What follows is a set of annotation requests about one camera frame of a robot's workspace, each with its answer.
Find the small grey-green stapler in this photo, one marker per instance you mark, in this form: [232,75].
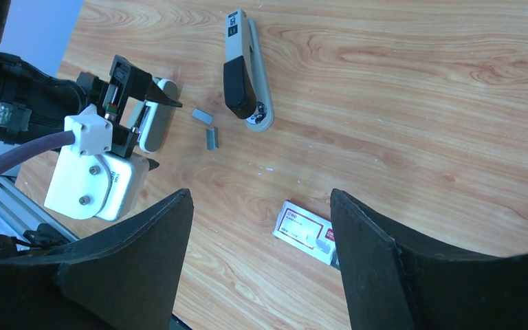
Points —
[154,124]

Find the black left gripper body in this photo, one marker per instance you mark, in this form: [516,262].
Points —
[110,98]

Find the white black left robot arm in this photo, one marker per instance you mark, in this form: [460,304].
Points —
[34,104]

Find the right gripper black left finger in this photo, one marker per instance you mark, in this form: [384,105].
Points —
[123,277]

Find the aluminium frame rail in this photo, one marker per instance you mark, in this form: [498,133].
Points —
[24,219]

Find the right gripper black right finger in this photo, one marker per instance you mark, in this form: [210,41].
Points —
[395,277]

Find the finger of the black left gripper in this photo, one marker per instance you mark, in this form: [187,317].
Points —
[155,94]

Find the grey and black stapler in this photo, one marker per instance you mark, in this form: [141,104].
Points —
[246,86]

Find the red white staple box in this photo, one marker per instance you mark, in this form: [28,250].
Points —
[306,231]

